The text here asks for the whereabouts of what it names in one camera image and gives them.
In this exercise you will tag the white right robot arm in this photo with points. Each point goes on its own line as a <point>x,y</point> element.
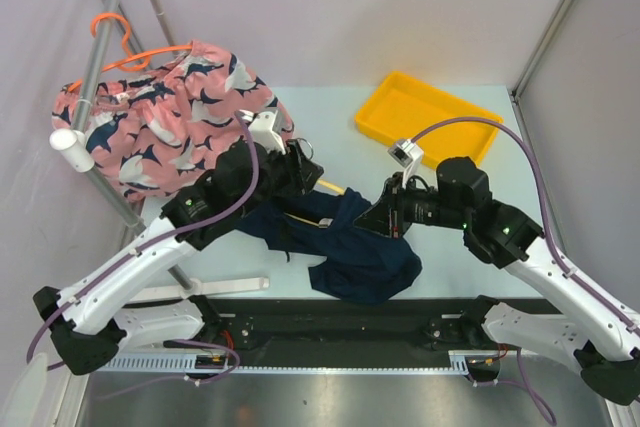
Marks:
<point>597,337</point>

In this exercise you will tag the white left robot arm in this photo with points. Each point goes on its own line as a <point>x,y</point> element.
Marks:
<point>92,321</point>

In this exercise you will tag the navy blue shorts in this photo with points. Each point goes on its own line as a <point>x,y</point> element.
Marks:
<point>358,267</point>

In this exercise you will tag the white slotted cable duct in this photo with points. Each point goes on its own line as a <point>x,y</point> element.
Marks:
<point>206,365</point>

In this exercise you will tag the yellow plastic hanger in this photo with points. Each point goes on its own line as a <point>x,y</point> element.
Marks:
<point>318,211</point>

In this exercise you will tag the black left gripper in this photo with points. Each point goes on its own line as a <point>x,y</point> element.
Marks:
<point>301,173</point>

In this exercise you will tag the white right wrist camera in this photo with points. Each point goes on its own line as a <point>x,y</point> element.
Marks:
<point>408,155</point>

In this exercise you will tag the yellow plastic tray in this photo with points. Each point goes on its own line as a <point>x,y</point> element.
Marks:
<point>403,106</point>

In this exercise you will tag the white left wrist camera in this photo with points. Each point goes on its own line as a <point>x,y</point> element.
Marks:
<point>266,128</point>

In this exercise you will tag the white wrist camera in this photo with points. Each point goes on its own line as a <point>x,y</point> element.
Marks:
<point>266,128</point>
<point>408,155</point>

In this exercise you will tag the grey metal clothes rack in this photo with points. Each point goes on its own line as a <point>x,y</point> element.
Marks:
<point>80,143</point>

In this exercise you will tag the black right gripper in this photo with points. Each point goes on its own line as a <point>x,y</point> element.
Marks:
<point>388,215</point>

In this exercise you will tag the pink shark print shorts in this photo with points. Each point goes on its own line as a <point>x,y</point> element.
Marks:
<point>172,123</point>

